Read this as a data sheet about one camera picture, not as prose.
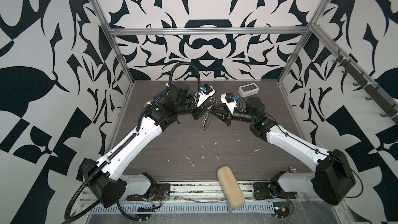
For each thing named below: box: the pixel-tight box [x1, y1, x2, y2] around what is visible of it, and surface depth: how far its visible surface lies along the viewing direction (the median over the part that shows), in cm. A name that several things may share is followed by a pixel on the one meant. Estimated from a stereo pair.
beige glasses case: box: [216, 165, 246, 209], surface depth 74 cm
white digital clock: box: [237, 82, 260, 98], surface depth 113 cm
